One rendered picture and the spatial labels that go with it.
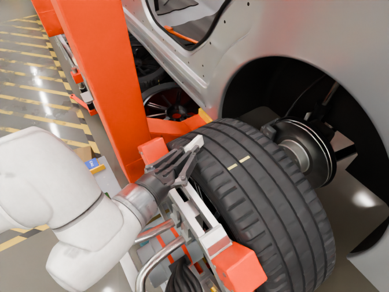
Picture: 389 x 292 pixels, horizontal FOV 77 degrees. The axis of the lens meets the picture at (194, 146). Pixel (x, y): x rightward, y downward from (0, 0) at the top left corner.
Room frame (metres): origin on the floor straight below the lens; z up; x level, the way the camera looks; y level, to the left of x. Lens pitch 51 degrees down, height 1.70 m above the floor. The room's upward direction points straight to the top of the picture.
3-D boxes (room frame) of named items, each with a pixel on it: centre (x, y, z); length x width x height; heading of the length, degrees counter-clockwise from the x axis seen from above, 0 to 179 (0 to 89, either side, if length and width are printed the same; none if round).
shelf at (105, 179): (0.69, 0.53, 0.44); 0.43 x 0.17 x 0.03; 33
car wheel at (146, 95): (1.28, 0.13, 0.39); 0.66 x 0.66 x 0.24
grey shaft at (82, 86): (1.72, 0.97, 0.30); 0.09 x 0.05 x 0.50; 33
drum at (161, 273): (0.23, 0.07, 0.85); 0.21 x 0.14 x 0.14; 123
